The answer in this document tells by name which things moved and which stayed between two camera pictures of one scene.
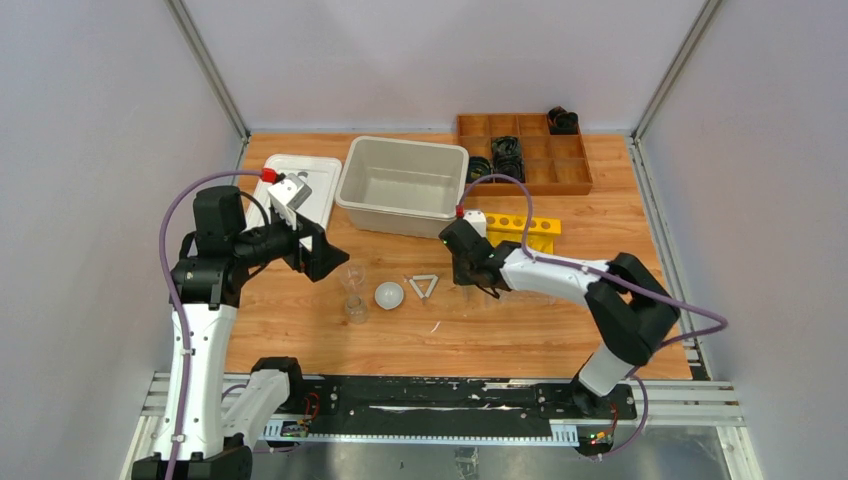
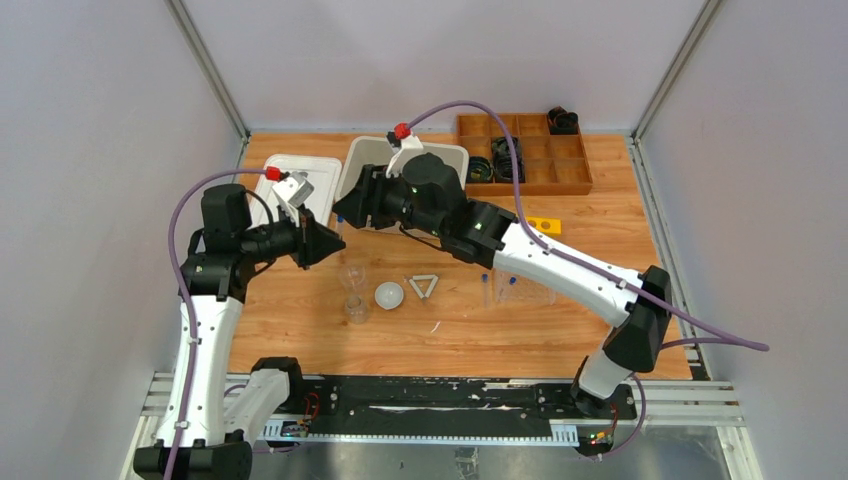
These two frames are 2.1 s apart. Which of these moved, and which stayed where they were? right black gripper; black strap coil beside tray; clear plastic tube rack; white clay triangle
Moved: right black gripper
Stayed: clear plastic tube rack; white clay triangle; black strap coil beside tray
